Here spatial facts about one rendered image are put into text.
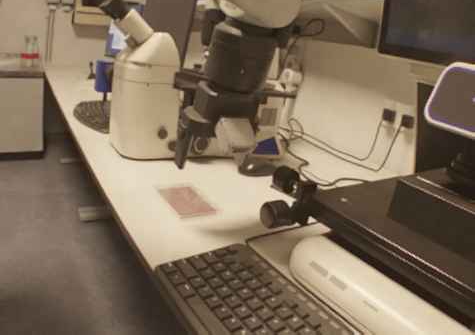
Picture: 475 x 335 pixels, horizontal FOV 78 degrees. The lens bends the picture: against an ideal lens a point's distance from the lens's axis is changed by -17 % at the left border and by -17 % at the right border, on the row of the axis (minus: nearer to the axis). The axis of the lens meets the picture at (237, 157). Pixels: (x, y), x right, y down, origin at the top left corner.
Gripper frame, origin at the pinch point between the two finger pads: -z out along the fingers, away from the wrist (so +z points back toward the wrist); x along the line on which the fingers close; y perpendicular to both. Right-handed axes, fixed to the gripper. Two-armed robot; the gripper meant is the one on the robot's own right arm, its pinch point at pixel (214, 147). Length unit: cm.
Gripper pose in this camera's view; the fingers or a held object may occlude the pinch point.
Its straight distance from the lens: 52.7
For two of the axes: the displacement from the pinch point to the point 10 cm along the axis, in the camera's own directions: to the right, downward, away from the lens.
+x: 8.2, -0.5, 5.7
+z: 2.6, -8.6, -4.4
